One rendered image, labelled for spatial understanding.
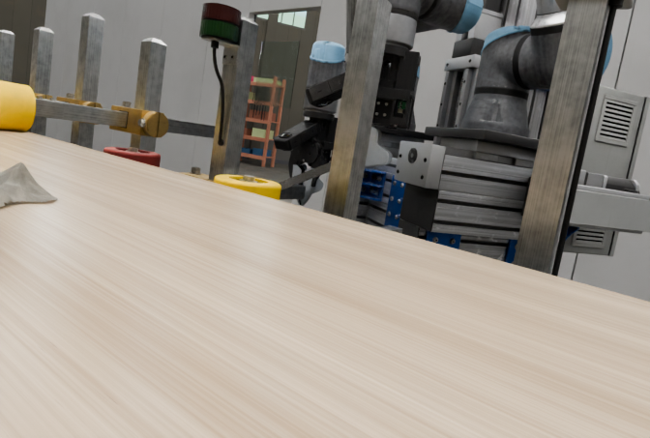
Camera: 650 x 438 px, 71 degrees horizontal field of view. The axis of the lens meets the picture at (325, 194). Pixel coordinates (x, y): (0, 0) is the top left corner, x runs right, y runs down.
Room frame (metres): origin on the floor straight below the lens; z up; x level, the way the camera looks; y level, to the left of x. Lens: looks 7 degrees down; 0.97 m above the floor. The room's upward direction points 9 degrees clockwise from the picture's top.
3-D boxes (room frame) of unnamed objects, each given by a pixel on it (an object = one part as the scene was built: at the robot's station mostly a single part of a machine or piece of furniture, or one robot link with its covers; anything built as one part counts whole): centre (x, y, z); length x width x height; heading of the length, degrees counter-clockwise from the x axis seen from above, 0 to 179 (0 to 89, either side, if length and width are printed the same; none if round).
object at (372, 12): (0.64, -0.03, 0.93); 0.04 x 0.04 x 0.48; 55
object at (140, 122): (0.95, 0.40, 0.95); 0.14 x 0.06 x 0.05; 55
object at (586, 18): (0.49, -0.24, 0.93); 0.05 x 0.05 x 0.45; 55
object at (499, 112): (1.07, -0.36, 1.09); 0.15 x 0.15 x 0.10
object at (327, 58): (1.05, 0.04, 1.12); 0.09 x 0.08 x 0.11; 169
